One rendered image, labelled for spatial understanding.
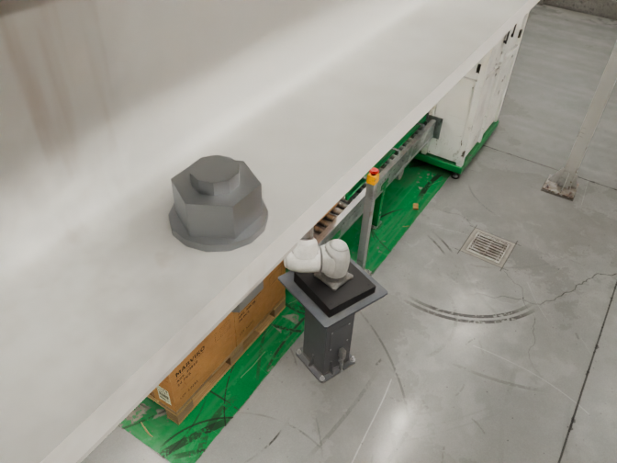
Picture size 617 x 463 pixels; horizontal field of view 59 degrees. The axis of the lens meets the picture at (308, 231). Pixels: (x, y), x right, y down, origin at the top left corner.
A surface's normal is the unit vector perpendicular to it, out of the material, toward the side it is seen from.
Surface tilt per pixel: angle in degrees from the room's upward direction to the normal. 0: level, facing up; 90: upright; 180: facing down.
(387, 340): 0
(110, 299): 0
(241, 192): 0
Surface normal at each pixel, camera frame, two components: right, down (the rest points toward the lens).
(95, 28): 0.84, 0.37
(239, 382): 0.04, -0.76
